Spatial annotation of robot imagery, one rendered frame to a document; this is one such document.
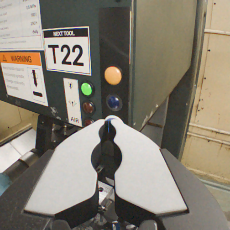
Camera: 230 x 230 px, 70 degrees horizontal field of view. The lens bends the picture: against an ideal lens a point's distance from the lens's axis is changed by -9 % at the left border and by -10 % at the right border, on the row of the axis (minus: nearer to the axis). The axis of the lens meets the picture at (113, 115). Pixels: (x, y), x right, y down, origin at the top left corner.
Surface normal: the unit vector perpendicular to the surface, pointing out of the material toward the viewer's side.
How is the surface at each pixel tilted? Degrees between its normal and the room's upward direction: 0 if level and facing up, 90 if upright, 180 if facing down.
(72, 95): 90
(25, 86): 90
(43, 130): 64
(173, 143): 90
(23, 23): 90
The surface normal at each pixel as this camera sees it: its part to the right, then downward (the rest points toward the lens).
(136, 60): 0.61, 0.36
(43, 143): -0.37, -0.01
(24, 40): -0.49, 0.41
